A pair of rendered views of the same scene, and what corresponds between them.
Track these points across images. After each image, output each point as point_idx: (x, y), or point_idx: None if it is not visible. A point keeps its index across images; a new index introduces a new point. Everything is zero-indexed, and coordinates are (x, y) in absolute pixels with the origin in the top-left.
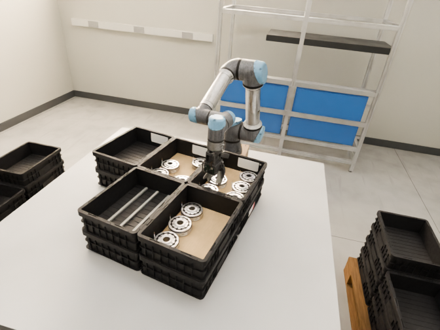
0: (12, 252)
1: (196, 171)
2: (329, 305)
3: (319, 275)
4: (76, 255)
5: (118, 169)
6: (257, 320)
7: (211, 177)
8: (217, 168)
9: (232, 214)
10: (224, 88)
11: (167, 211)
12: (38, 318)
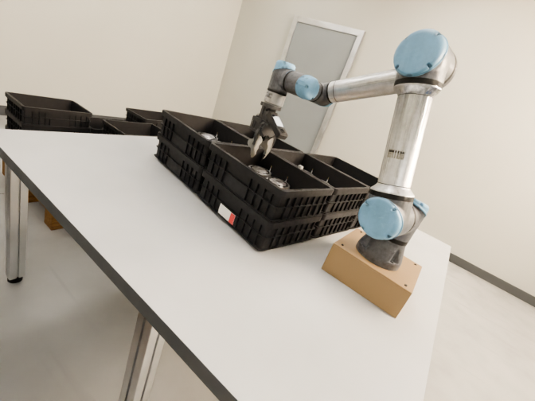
0: None
1: (283, 158)
2: (41, 175)
3: (73, 193)
4: None
5: None
6: (103, 156)
7: (284, 182)
8: (256, 126)
9: (196, 131)
10: (370, 79)
11: (234, 139)
12: None
